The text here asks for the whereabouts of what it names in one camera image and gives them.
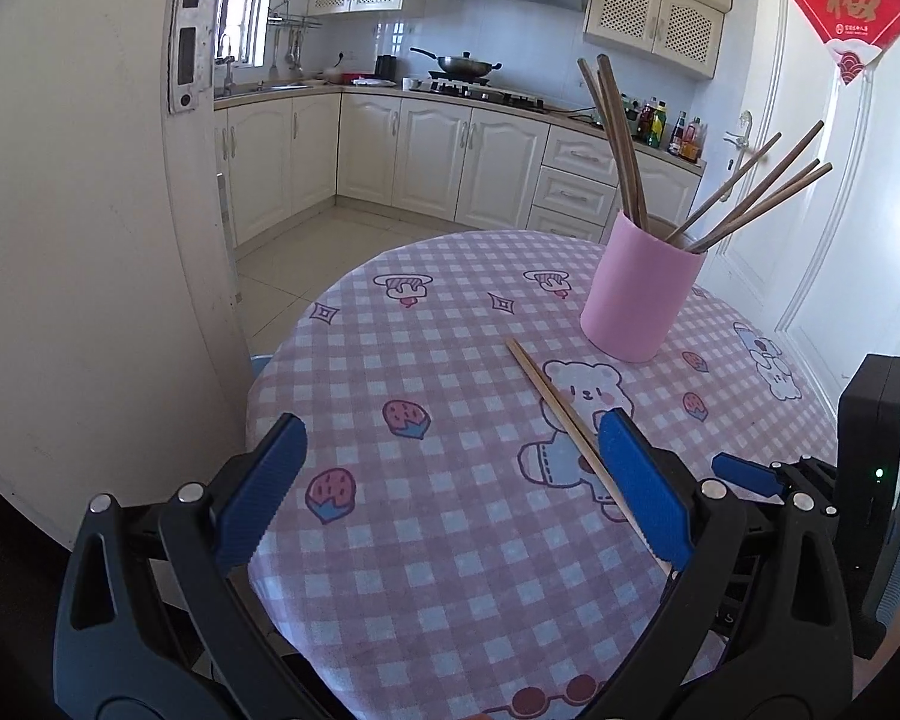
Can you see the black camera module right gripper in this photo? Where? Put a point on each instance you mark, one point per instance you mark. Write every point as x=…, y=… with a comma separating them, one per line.
x=868, y=500

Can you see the red fu paper decoration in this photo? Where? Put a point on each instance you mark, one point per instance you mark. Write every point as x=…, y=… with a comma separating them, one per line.
x=855, y=33

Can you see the gas stove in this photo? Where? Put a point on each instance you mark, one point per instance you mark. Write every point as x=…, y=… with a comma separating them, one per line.
x=478, y=92

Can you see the condiment bottles group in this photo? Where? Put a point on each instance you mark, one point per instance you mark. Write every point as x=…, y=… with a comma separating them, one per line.
x=650, y=125

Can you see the kitchen faucet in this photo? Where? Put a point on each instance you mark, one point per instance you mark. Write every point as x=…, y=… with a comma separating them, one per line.
x=228, y=83

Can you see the pink cylindrical utensil holder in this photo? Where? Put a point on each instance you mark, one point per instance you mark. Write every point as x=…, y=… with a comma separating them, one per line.
x=638, y=288

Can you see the wooden chopstick in cup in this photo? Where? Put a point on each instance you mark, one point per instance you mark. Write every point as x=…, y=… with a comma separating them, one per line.
x=795, y=152
x=616, y=142
x=623, y=146
x=589, y=80

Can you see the silver door handle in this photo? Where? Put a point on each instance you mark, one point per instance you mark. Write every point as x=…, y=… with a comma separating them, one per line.
x=740, y=140

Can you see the cream open door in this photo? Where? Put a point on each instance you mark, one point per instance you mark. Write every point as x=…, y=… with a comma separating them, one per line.
x=123, y=367

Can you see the wooden chopstick on table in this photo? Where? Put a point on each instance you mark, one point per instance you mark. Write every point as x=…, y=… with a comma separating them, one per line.
x=763, y=189
x=582, y=436

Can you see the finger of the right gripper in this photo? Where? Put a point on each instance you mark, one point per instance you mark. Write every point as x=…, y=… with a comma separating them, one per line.
x=753, y=477

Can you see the black wok on stove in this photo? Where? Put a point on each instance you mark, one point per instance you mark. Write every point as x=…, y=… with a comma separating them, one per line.
x=460, y=67

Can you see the white door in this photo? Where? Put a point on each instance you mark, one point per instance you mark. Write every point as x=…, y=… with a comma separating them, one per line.
x=820, y=275

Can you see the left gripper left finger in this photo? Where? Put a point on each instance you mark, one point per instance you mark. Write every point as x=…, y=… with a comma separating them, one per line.
x=149, y=625

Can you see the wooden chopstick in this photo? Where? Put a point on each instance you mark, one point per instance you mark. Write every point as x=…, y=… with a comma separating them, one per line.
x=795, y=152
x=623, y=146
x=804, y=179
x=582, y=436
x=616, y=142
x=763, y=189
x=726, y=187
x=589, y=80

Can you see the cream lower kitchen cabinets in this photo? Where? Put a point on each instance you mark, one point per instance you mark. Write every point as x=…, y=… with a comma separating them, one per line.
x=457, y=160

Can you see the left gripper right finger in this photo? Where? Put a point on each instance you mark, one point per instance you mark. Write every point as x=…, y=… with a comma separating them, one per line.
x=681, y=667

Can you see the pink checkered tablecloth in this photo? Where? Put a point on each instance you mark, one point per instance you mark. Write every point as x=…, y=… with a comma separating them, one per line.
x=445, y=551

